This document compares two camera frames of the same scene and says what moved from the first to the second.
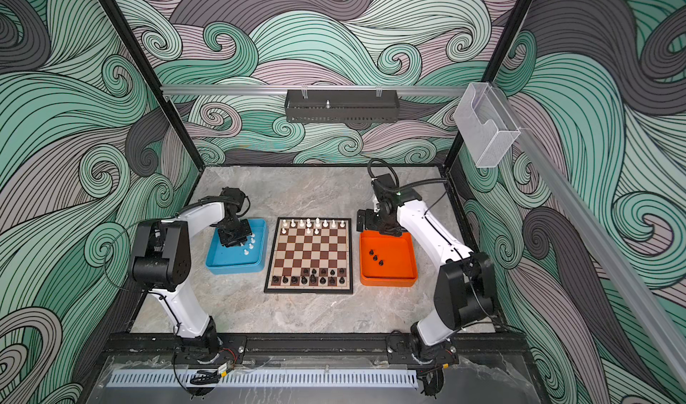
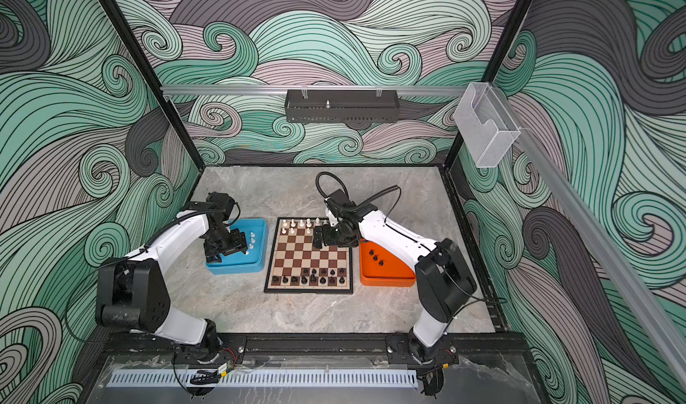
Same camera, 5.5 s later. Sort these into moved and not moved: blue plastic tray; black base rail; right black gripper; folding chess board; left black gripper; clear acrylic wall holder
Moved: right black gripper; left black gripper
Not moved: blue plastic tray; clear acrylic wall holder; black base rail; folding chess board
